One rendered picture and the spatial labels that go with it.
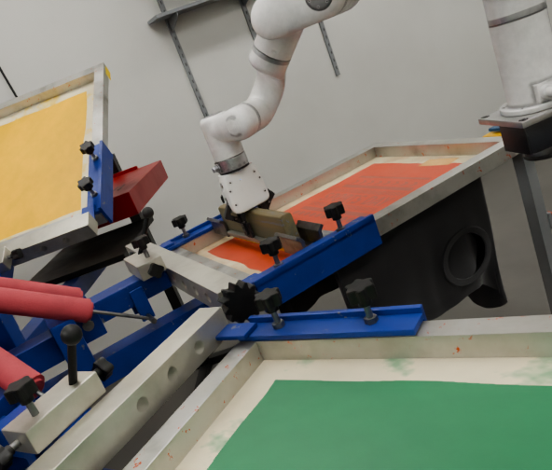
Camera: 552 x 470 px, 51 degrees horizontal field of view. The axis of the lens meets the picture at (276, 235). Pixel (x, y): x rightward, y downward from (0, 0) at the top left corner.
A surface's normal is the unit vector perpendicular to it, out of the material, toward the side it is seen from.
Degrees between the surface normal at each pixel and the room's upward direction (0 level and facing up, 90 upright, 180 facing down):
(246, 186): 90
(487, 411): 0
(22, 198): 32
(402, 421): 0
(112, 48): 90
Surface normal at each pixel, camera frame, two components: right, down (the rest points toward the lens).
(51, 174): -0.30, -0.59
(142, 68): 0.46, 0.11
